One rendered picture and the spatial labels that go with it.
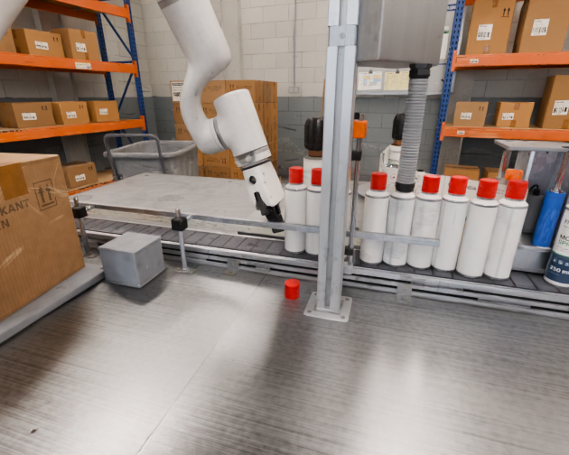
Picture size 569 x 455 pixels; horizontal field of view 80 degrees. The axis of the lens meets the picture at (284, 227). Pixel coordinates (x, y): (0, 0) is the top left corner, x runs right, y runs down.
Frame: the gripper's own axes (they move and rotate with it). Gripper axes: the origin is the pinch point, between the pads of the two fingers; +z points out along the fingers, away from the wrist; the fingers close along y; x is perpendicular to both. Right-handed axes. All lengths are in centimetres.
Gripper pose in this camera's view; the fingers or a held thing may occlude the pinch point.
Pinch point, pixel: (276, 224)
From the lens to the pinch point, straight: 83.8
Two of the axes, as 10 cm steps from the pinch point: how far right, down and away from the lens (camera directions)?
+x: -9.0, 2.2, 3.8
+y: 2.9, -3.5, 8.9
